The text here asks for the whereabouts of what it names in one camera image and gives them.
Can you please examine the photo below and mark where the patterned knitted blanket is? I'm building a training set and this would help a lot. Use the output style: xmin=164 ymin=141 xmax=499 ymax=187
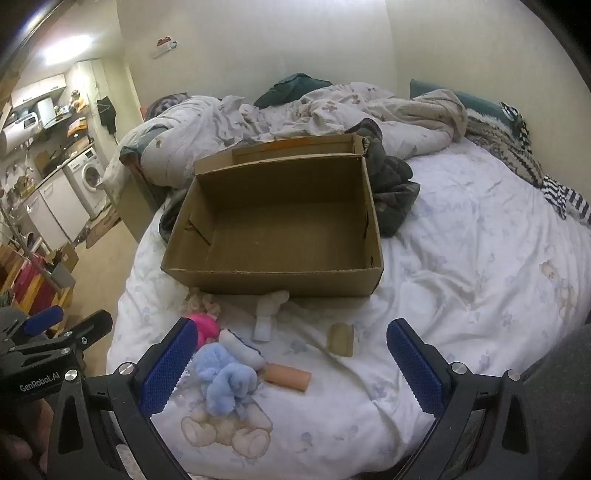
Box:
xmin=464 ymin=108 xmax=548 ymax=185

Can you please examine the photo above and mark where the person's left hand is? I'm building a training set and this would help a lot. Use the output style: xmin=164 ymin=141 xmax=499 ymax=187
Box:
xmin=0 ymin=397 xmax=51 ymax=480

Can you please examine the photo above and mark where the dark hanging garment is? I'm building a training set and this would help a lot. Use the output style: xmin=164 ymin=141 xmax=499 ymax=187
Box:
xmin=96 ymin=96 xmax=117 ymax=134

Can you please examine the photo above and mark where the pink round toy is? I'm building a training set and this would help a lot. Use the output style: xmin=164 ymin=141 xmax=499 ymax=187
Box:
xmin=187 ymin=313 xmax=220 ymax=349

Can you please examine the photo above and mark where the white and blue fuzzy sock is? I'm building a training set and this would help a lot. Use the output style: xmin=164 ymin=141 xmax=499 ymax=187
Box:
xmin=218 ymin=328 xmax=267 ymax=370

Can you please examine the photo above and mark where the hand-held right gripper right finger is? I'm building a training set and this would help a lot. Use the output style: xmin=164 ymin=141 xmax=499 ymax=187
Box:
xmin=387 ymin=318 xmax=541 ymax=480

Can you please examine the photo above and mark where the black white checkered cloth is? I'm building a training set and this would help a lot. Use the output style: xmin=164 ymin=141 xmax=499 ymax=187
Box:
xmin=501 ymin=102 xmax=532 ymax=139

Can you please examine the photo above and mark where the white bear print bed sheet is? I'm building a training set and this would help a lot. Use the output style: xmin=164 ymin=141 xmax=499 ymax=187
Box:
xmin=106 ymin=138 xmax=591 ymax=480

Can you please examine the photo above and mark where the beige waffle blanket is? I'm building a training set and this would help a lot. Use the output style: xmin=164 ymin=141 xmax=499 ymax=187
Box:
xmin=392 ymin=90 xmax=469 ymax=144

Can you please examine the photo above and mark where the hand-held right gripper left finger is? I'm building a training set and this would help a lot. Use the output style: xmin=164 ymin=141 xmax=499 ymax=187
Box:
xmin=48 ymin=318 xmax=199 ymax=480

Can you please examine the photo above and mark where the wooden bed frame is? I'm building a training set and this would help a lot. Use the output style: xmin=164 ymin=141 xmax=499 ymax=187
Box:
xmin=117 ymin=154 xmax=158 ymax=243

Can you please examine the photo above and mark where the black white striped cloth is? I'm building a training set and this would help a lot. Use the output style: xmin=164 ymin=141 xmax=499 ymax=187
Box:
xmin=540 ymin=174 xmax=591 ymax=222

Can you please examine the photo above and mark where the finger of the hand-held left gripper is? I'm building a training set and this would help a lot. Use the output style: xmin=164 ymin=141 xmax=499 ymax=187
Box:
xmin=23 ymin=305 xmax=64 ymax=337
xmin=46 ymin=310 xmax=114 ymax=357

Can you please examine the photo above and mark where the brown cardboard box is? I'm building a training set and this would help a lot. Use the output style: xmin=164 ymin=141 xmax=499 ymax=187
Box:
xmin=161 ymin=133 xmax=385 ymax=298

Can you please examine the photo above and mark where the light blue fluffy plush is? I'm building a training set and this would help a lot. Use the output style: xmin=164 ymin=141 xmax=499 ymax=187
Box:
xmin=191 ymin=344 xmax=259 ymax=418

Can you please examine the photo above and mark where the white floral duvet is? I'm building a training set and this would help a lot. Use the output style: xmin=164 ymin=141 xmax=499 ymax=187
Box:
xmin=104 ymin=82 xmax=467 ymax=190

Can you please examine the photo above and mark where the grey bin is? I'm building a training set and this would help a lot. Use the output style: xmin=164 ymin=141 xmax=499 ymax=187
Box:
xmin=48 ymin=263 xmax=77 ymax=289

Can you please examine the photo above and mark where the teal pillow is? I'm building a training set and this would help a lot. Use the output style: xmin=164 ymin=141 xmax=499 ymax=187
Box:
xmin=410 ymin=78 xmax=513 ymax=125

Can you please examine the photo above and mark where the dark green garment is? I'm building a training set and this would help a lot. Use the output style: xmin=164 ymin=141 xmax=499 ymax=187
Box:
xmin=254 ymin=73 xmax=333 ymax=109

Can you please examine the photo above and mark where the white wall cabinet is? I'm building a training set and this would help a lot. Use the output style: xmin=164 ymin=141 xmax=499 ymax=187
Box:
xmin=10 ymin=73 xmax=68 ymax=108

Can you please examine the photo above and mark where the dark green quilted jacket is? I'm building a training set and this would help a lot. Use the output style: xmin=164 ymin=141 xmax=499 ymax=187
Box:
xmin=355 ymin=119 xmax=422 ymax=238

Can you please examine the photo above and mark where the grey patterned cloth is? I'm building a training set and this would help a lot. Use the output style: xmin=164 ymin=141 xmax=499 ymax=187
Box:
xmin=145 ymin=92 xmax=190 ymax=121

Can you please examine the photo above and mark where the red rack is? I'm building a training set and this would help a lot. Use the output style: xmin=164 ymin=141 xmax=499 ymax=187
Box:
xmin=9 ymin=258 xmax=47 ymax=308

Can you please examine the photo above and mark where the white kitchen cabinet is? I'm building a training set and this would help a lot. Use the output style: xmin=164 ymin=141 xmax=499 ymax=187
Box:
xmin=23 ymin=178 xmax=84 ymax=250

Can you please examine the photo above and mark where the dark grey cloth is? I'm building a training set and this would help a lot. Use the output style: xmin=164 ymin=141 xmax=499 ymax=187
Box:
xmin=522 ymin=323 xmax=591 ymax=480

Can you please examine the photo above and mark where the white washing machine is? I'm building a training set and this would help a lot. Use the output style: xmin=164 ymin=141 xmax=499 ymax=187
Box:
xmin=62 ymin=147 xmax=108 ymax=220

